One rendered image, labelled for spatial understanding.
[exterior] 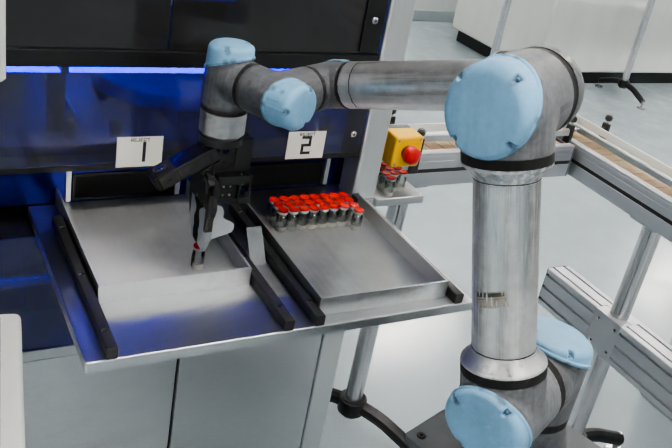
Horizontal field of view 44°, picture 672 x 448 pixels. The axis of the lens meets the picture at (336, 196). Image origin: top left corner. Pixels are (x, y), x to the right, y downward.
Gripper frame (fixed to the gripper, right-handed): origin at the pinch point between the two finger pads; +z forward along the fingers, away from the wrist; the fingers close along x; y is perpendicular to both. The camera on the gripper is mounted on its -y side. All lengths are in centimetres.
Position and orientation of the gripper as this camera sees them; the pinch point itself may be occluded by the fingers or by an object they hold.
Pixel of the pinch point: (197, 241)
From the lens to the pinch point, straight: 144.9
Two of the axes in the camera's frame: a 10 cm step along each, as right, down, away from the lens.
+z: -1.7, 8.9, 4.2
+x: -4.6, -4.5, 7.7
